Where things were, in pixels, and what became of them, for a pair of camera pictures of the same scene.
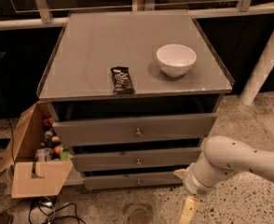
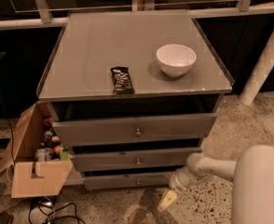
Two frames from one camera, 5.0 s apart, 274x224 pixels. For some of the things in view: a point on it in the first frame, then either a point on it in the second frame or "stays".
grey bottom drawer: (134, 179) stays
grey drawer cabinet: (133, 96) stays
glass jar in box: (44, 155) stays
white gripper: (193, 183) -> (183, 180)
